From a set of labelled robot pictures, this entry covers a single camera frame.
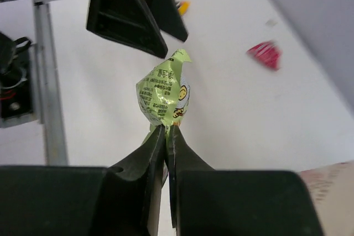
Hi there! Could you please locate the aluminium frame rail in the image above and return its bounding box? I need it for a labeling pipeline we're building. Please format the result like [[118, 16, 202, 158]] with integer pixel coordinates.
[[34, 2, 69, 166]]

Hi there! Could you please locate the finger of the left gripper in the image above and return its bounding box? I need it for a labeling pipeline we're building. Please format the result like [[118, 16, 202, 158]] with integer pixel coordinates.
[[145, 0, 188, 42], [86, 0, 168, 58]]

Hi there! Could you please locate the green and red snack packet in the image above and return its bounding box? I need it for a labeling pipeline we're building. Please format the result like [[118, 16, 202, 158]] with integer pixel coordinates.
[[136, 49, 191, 142]]

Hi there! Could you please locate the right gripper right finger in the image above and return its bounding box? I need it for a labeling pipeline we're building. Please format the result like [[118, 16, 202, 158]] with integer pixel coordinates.
[[167, 125, 324, 235]]

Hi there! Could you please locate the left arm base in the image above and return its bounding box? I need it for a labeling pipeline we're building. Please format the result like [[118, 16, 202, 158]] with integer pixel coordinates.
[[1, 33, 34, 128]]

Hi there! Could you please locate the yellow m&m packet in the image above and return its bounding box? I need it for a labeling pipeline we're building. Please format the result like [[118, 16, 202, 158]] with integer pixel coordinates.
[[176, 1, 190, 15]]

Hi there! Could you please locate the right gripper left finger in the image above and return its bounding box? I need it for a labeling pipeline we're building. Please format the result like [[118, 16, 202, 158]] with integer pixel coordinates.
[[1, 126, 165, 235]]

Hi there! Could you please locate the bear print paper bag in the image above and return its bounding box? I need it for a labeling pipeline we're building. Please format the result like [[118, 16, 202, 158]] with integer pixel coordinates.
[[300, 161, 353, 235]]

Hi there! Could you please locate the green triangular snack packet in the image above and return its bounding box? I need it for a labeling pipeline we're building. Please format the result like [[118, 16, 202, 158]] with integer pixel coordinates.
[[247, 40, 282, 71]]

